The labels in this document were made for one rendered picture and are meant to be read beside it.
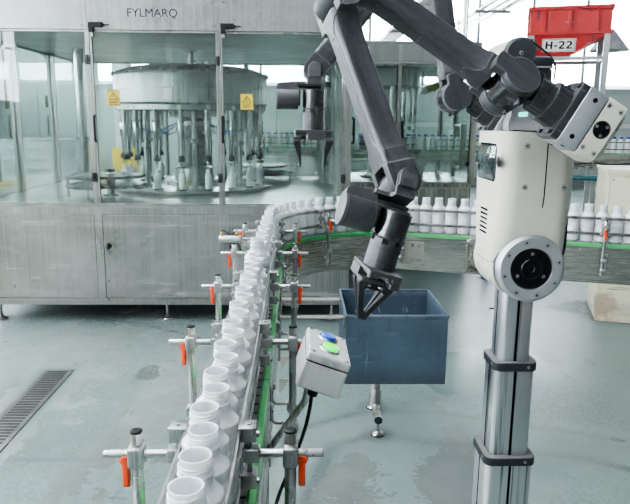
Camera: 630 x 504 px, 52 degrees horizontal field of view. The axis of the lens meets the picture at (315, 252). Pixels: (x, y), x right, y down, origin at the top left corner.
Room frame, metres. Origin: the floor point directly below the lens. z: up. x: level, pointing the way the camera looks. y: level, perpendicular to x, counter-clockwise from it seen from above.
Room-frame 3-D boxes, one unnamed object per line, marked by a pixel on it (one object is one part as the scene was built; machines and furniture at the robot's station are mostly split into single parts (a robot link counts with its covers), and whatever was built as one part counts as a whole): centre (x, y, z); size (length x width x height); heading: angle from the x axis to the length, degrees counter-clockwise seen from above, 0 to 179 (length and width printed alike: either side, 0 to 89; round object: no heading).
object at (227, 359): (0.93, 0.13, 1.08); 0.06 x 0.06 x 0.17
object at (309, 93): (1.76, 0.01, 1.57); 0.07 x 0.06 x 0.07; 93
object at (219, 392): (0.81, 0.13, 1.08); 0.06 x 0.06 x 0.17
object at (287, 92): (1.76, 0.05, 1.61); 0.12 x 0.09 x 0.12; 93
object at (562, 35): (7.90, -2.92, 1.40); 0.92 x 0.72 x 2.80; 74
